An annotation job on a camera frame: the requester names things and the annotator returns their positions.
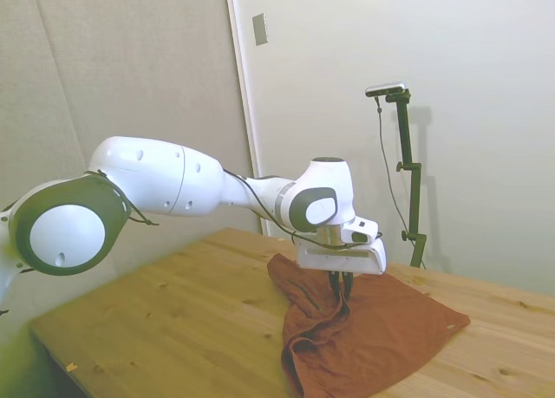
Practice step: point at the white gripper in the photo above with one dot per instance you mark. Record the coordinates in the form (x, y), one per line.
(338, 261)

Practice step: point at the rust red shorts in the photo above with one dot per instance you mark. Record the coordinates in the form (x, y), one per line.
(373, 328)

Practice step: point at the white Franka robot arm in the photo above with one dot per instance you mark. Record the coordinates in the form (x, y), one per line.
(165, 177)

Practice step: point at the small wood scrap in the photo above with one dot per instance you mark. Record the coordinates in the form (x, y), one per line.
(71, 367)

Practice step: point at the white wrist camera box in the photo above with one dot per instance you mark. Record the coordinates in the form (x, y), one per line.
(360, 230)

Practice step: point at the camera on black stand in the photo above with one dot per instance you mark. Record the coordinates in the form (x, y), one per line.
(386, 164)

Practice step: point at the black clamp camera stand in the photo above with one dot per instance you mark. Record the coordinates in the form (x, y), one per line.
(412, 177)

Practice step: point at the white wall trim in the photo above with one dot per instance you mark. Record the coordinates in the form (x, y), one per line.
(245, 112)

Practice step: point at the grey bar camera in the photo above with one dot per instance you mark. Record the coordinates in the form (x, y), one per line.
(386, 89)

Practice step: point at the grey wall plate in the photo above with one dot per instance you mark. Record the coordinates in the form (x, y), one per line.
(259, 29)

